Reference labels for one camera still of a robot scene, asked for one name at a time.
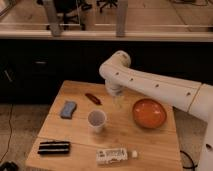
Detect red chili pepper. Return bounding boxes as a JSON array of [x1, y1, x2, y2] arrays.
[[85, 93, 101, 105]]

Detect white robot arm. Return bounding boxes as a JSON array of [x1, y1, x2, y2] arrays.
[[99, 50, 213, 171]]

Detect white paper cup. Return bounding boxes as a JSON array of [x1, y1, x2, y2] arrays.
[[87, 110, 107, 133]]

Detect orange bowl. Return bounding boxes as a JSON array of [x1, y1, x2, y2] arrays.
[[132, 98, 167, 129]]

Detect blue sponge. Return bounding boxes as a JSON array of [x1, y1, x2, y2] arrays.
[[60, 101, 77, 119]]

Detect small white cube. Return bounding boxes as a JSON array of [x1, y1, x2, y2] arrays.
[[131, 150, 138, 158]]

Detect black ridged block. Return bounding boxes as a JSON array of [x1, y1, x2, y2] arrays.
[[38, 141, 70, 155]]

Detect black office chair right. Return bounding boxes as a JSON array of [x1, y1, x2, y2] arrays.
[[96, 0, 118, 13]]

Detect black office chair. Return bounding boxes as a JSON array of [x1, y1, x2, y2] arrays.
[[36, 0, 93, 31], [96, 0, 118, 13]]

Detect black office chair left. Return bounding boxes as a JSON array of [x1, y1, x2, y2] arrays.
[[36, 0, 93, 31]]

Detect black object floor corner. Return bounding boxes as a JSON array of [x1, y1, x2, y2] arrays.
[[0, 162, 19, 171]]

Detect grey metal post right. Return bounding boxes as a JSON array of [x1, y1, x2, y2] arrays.
[[116, 0, 128, 37]]

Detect grey metal post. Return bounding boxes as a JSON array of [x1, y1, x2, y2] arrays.
[[43, 0, 61, 37], [116, 0, 128, 37]]

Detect black cable right floor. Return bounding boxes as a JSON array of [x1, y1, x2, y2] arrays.
[[180, 150, 198, 170]]

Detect black cable floor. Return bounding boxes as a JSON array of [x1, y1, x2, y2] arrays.
[[0, 103, 15, 164], [180, 150, 198, 170]]

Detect grey metal post left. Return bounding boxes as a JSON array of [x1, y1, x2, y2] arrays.
[[43, 0, 61, 37]]

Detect black cable left floor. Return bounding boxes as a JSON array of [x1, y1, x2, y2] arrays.
[[0, 103, 15, 164]]

